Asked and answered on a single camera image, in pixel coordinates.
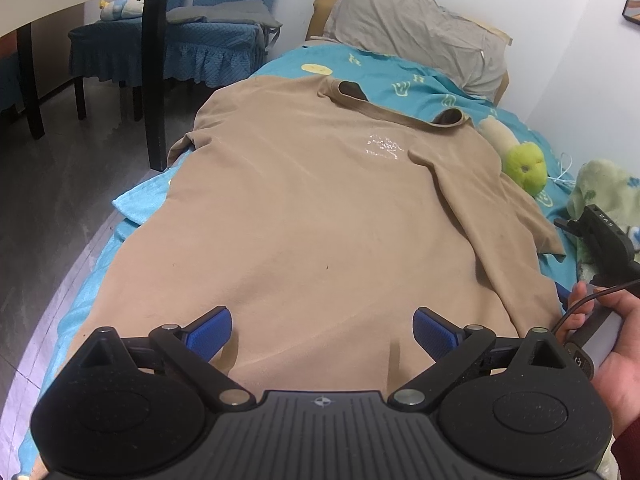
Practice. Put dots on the grey cloth on chair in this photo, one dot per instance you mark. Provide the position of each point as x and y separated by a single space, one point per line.
250 12

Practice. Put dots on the grey pillow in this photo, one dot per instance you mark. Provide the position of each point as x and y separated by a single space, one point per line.
470 54

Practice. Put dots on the white dark-legged table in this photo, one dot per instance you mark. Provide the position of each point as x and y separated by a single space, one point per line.
38 27

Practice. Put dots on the floral wall picture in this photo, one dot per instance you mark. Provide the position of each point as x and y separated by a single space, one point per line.
631 11

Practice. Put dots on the teal patterned bed sheet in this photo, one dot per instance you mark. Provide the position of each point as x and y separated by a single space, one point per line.
388 81

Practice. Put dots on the person's right hand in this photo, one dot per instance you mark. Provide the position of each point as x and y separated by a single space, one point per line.
617 379

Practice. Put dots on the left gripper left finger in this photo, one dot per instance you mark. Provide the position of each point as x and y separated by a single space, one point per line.
187 350

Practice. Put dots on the tan t-shirt white print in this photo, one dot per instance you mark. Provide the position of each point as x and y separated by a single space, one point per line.
323 221

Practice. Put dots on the blue covered chair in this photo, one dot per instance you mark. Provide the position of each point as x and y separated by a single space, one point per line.
214 54

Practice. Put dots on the light green fleece blanket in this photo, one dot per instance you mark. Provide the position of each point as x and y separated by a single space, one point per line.
614 190

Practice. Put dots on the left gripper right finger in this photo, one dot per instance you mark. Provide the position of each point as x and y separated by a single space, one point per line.
457 353

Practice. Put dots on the green beige plush toy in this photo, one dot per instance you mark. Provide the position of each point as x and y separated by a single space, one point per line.
524 162

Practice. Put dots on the small plush toys on chair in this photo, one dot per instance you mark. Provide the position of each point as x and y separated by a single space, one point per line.
117 10

